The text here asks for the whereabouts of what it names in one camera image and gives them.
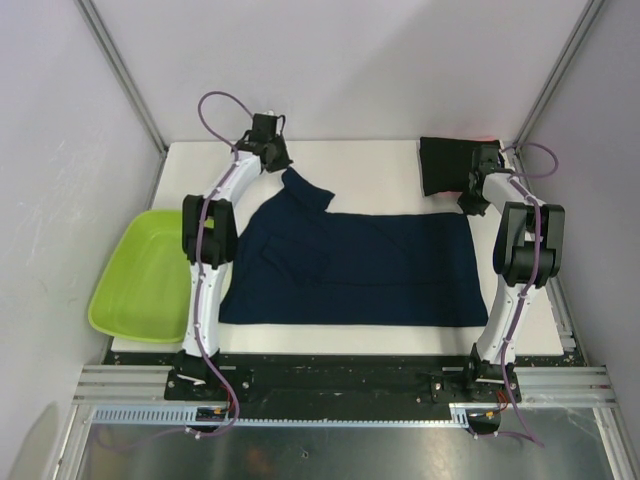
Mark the navy blue t shirt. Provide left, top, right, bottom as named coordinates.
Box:
left=220, top=168, right=488, bottom=328

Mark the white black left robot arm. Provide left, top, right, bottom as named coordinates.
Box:
left=174, top=112, right=292, bottom=400

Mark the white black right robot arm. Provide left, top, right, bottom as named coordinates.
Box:
left=459, top=144, right=566, bottom=401

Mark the folded black t shirt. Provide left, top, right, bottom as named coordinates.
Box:
left=419, top=137, right=501, bottom=197

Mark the green plastic bin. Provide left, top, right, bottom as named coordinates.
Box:
left=88, top=210, right=191, bottom=344

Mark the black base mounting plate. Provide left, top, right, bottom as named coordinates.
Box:
left=164, top=353, right=522, bottom=403

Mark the right aluminium frame post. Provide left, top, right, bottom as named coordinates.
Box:
left=514, top=0, right=607, bottom=143

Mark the aluminium frame post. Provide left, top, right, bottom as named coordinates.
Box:
left=74, top=0, right=168, bottom=156
left=514, top=0, right=607, bottom=143

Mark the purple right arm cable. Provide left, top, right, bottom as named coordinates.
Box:
left=494, top=142, right=560, bottom=449

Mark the left aluminium frame post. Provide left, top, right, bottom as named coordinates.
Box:
left=74, top=0, right=168, bottom=156

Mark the grey slotted cable duct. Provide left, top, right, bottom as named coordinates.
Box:
left=89, top=403, right=474, bottom=427

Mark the aluminium front frame rail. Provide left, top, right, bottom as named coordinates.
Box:
left=73, top=365, right=617, bottom=408

